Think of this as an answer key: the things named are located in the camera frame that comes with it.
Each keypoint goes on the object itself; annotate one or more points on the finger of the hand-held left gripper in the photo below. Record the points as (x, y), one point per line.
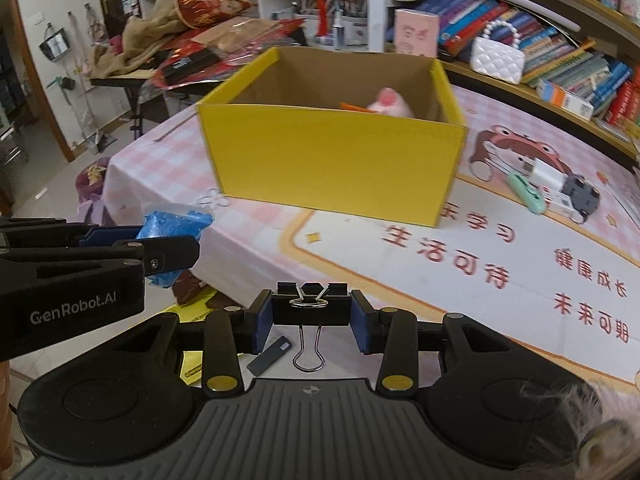
(115, 235)
(172, 256)

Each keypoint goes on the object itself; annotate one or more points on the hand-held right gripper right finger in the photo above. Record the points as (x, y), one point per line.
(361, 322)

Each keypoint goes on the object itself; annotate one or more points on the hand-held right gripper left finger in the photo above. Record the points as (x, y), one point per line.
(263, 322)

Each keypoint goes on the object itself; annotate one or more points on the blue plastic bag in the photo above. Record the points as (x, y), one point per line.
(175, 222)

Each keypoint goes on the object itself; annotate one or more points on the black binder clip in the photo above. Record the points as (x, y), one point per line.
(310, 312)

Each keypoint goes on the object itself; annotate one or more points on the yellow cardboard box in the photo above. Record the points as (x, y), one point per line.
(325, 160)

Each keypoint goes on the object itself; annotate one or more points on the orange item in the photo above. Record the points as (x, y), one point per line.
(352, 106)

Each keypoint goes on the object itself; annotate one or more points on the pink plush pig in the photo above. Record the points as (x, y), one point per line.
(392, 102)

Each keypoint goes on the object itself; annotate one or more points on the black flash drive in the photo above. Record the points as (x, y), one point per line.
(269, 355)

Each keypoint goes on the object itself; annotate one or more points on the purple bag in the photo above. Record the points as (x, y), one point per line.
(92, 182)

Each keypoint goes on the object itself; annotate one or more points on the yellow printed card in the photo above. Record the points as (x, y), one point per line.
(192, 362)

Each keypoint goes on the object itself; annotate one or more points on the thin grey stick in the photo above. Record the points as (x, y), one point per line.
(175, 127)

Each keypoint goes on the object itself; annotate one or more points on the black keyboard on stand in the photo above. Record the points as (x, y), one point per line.
(125, 77)

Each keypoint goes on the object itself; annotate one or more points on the black rectangular box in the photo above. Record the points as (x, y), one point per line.
(187, 66)

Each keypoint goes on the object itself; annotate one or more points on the brown cloth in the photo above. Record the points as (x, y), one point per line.
(135, 40)

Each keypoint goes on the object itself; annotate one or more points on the black hanging bag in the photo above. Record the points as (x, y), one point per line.
(54, 45)

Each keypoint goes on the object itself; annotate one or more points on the red foil wrapping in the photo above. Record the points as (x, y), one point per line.
(250, 62)

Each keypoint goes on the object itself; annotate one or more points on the mint green small device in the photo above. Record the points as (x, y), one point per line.
(525, 191)

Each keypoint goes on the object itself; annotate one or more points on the white block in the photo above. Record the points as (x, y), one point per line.
(561, 205)

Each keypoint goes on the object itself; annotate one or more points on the clear plastic package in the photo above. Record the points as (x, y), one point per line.
(235, 30)

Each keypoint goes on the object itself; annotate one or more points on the white charger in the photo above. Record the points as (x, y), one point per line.
(547, 172)

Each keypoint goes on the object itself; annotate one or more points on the black toy car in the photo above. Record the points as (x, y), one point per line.
(580, 192)

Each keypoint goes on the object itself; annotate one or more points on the small clear spray bottle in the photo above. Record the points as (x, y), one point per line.
(339, 27)

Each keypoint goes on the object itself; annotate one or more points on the red and white bottle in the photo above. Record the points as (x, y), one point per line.
(321, 15)

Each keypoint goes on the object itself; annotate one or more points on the clear pen holder with pens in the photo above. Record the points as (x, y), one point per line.
(352, 17)

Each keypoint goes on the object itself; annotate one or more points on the orange and white medicine box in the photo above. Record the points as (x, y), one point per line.
(570, 101)

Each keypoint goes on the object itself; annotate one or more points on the row of thick blue books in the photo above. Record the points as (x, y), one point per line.
(465, 15)

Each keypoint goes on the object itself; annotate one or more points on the row of red dictionaries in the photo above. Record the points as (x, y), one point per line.
(625, 102)

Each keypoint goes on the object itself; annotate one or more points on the wooden bookshelf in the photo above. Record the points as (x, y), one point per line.
(590, 12)

